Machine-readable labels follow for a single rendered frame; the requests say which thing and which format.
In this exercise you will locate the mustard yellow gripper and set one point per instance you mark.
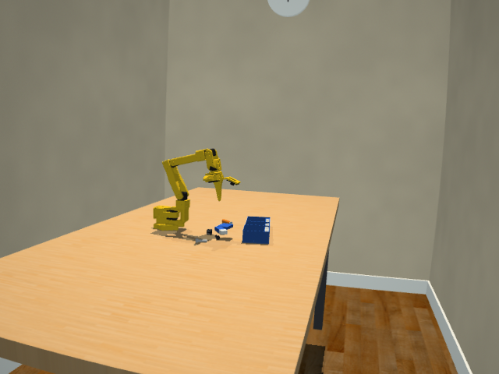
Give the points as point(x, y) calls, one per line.
point(217, 179)

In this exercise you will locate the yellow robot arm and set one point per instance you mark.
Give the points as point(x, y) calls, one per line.
point(166, 215)

